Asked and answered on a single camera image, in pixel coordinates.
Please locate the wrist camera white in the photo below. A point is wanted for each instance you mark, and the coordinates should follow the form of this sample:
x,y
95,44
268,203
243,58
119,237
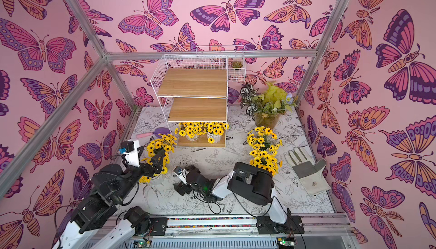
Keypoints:
x,y
131,151
181,173

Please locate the white wire shelf rack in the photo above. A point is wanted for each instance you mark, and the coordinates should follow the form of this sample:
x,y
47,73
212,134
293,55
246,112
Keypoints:
x,y
195,88

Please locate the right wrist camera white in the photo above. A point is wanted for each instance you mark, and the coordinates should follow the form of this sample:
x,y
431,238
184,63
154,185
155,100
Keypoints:
x,y
181,173

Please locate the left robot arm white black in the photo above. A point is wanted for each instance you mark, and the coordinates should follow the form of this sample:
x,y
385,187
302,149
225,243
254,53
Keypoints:
x,y
112,185

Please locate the purple pink garden trowel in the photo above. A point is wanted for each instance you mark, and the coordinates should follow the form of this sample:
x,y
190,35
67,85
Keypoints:
x,y
158,132

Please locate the sunflower pot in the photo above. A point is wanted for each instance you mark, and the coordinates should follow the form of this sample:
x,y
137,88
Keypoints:
x,y
263,139
266,160
215,131
192,131
167,143
165,170

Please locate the white grey gardening glove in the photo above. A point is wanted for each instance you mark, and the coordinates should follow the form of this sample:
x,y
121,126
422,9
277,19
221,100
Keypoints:
x,y
309,174

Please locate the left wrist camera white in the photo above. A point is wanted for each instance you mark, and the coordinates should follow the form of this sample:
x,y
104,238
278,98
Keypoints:
x,y
131,151

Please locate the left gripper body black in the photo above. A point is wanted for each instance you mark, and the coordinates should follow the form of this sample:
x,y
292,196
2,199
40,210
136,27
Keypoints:
x,y
146,170

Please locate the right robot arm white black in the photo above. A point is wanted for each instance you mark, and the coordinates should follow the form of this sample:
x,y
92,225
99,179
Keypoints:
x,y
247,182

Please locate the leafy plant in glass vase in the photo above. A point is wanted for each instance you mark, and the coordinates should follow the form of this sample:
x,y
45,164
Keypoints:
x,y
266,108

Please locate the small succulent in wire basket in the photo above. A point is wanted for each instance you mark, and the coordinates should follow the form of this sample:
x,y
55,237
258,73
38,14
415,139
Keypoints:
x,y
237,64

